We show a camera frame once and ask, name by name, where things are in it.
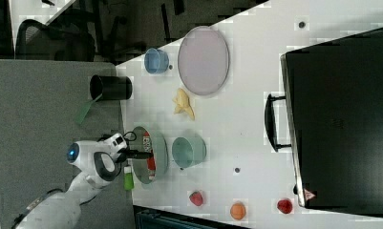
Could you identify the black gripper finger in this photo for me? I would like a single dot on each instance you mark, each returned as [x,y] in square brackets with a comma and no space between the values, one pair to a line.
[139,155]

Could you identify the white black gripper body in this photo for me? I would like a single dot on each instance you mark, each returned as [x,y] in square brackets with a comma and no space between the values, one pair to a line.
[116,147]

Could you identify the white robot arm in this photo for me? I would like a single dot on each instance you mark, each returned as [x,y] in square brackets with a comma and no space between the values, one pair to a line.
[97,162]

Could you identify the green spatula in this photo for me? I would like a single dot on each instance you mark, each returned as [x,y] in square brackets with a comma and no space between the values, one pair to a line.
[85,109]

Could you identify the black cylinder holder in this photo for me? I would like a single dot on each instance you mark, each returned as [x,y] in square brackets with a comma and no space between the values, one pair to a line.
[110,87]

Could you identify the green cup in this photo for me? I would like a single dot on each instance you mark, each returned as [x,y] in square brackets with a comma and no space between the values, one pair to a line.
[188,151]

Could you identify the yellow toy banana peel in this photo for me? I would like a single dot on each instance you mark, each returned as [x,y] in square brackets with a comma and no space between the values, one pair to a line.
[182,103]

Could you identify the red toy strawberry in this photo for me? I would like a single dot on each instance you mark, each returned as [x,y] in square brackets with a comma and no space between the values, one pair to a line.
[196,198]

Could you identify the blue cup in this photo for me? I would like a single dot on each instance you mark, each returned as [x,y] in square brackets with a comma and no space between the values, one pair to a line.
[156,61]

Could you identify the black office chair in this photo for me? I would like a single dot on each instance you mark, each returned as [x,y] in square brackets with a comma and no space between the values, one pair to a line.
[67,38]

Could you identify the grey round plate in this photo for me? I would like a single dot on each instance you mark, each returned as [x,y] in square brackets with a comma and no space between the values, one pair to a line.
[203,61]

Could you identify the orange toy fruit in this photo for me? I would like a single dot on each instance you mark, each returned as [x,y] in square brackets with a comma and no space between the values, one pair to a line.
[237,211]

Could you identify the red toy fruit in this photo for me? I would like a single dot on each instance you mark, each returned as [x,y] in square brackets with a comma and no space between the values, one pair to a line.
[285,206]

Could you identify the black toaster oven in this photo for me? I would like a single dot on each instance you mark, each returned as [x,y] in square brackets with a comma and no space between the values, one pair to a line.
[334,98]

